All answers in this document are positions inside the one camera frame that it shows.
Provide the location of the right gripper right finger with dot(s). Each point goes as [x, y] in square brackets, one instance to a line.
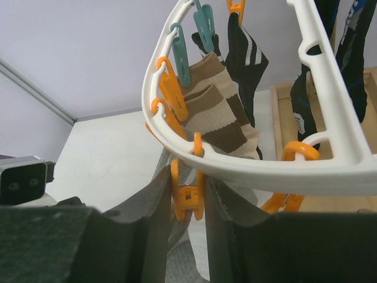
[247, 244]

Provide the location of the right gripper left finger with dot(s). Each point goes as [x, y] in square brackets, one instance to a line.
[127, 243]

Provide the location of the brown cream sock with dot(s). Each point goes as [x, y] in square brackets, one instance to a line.
[215, 110]

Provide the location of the black white striped sock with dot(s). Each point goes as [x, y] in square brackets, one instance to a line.
[245, 64]

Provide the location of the teal clothes peg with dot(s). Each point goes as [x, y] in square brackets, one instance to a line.
[180, 55]
[204, 21]

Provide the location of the black grey patterned sock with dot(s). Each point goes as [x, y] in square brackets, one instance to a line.
[338, 76]

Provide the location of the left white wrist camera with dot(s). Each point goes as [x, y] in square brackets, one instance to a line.
[23, 179]

